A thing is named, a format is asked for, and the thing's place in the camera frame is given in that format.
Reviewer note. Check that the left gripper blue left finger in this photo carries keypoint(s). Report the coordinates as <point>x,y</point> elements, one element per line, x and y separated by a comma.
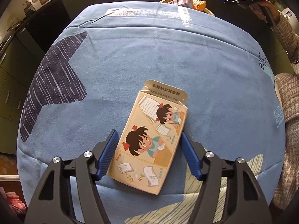
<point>103,153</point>

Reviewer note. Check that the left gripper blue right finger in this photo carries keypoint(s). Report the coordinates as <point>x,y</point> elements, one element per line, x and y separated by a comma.
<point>190,155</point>

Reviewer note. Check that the beige cartoon cardboard box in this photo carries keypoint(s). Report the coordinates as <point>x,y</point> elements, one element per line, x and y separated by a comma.
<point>150,138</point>

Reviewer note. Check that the orange foam fruit net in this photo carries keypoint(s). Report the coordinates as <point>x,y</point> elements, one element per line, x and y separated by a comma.
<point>199,5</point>

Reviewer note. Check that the small red white carton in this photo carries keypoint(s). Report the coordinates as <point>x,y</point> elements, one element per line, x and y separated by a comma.
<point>182,3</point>

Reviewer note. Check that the yellow rimmed blue trash bin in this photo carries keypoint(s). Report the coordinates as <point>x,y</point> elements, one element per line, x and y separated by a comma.
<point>205,11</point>

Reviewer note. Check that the person right hand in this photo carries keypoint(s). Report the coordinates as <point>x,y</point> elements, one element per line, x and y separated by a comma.
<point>265,7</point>

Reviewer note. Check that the blue printed tablecloth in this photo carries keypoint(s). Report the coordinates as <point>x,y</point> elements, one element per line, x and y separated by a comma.
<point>86,86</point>

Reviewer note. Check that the tweed jacket torso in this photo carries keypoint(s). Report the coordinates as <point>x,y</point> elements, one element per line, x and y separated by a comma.
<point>288,89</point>

